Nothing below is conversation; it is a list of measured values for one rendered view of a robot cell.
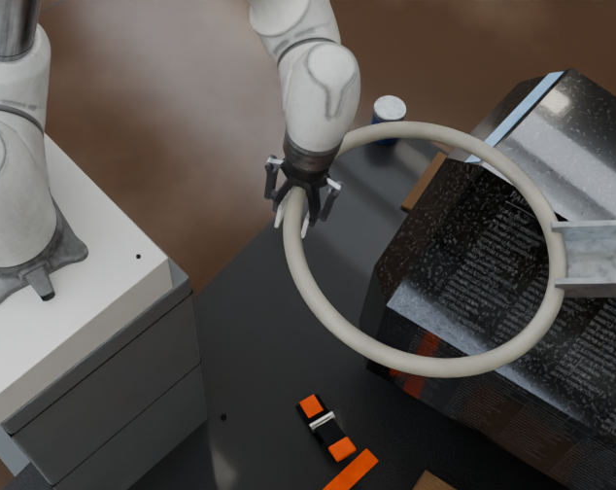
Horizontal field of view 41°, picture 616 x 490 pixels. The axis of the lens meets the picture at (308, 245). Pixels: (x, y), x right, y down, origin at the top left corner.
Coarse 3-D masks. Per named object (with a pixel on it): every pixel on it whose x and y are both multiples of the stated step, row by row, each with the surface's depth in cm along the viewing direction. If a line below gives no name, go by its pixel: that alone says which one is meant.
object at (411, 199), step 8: (440, 152) 263; (432, 160) 261; (440, 160) 261; (432, 168) 259; (424, 176) 257; (432, 176) 258; (416, 184) 256; (424, 184) 256; (416, 192) 254; (408, 200) 252; (416, 200) 253; (408, 208) 251
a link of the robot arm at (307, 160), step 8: (288, 136) 124; (288, 144) 125; (288, 152) 127; (296, 152) 125; (304, 152) 123; (312, 152) 123; (328, 152) 124; (336, 152) 126; (296, 160) 127; (304, 160) 125; (312, 160) 125; (320, 160) 125; (328, 160) 126; (304, 168) 127; (312, 168) 127; (320, 168) 127
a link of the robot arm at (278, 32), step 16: (256, 0) 116; (272, 0) 116; (288, 0) 118; (304, 0) 118; (320, 0) 122; (256, 16) 120; (272, 16) 118; (288, 16) 118; (304, 16) 119; (320, 16) 120; (272, 32) 120; (288, 32) 119; (304, 32) 120; (320, 32) 120; (336, 32) 123; (272, 48) 122; (288, 48) 120
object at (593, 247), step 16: (560, 224) 140; (576, 224) 139; (592, 224) 139; (608, 224) 138; (576, 240) 142; (592, 240) 142; (608, 240) 141; (576, 256) 141; (592, 256) 140; (608, 256) 140; (576, 272) 139; (592, 272) 139; (608, 272) 138; (560, 288) 135; (576, 288) 135; (592, 288) 134; (608, 288) 134
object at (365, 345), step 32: (384, 128) 147; (416, 128) 148; (448, 128) 149; (288, 224) 134; (544, 224) 143; (288, 256) 132; (320, 320) 128; (544, 320) 132; (384, 352) 125; (512, 352) 128
